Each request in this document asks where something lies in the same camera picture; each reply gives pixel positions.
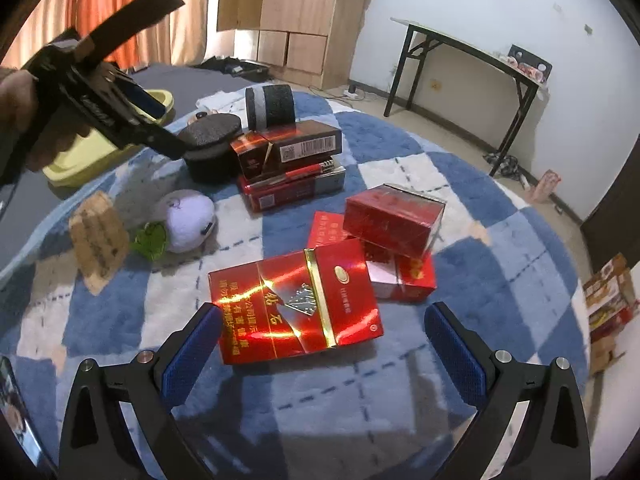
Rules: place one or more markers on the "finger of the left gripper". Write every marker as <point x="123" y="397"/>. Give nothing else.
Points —
<point x="123" y="25"/>
<point x="161" y="141"/>

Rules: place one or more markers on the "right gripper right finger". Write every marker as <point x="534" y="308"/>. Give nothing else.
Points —
<point x="552" y="442"/>

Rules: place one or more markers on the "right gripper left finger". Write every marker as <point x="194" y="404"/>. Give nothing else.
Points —
<point x="95" y="440"/>

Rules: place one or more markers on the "dark brown cigarette pack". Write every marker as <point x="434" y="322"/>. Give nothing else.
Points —
<point x="265" y="154"/>

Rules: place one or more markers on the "red gold cigarette pack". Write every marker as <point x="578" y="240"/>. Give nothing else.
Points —
<point x="298" y="304"/>

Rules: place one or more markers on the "person's left hand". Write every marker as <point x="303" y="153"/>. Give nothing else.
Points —
<point x="19" y="104"/>

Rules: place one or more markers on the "black round pad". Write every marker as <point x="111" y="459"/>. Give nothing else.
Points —
<point x="209" y="157"/>

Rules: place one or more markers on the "yellow plastic basin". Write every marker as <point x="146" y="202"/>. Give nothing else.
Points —
<point x="88" y="157"/>

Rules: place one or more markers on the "white plush toy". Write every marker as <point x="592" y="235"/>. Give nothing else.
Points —
<point x="180" y="222"/>

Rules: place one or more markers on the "black grey cylinder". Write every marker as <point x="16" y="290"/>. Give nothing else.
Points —
<point x="269" y="106"/>

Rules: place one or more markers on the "brown woven card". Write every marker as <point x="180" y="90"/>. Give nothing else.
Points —
<point x="100" y="241"/>

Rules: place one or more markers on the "red cigarette carton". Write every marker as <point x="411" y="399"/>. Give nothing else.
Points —
<point x="294" y="185"/>

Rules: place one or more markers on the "wooden cabinet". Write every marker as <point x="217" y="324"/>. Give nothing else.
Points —
<point x="307" y="42"/>

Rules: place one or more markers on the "blue white checkered rug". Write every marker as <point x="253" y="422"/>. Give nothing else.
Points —
<point x="381" y="409"/>

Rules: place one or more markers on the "white power strip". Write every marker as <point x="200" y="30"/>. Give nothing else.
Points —
<point x="351" y="93"/>

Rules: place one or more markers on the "dark door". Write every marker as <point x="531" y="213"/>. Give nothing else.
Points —
<point x="613" y="227"/>

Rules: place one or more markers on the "flat red cigarette pack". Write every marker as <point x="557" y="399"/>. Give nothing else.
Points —
<point x="393" y="276"/>

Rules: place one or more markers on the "pink slipper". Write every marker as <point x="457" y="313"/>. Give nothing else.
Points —
<point x="545" y="187"/>

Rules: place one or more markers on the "black folding table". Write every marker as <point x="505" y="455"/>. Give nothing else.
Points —
<point x="484" y="98"/>

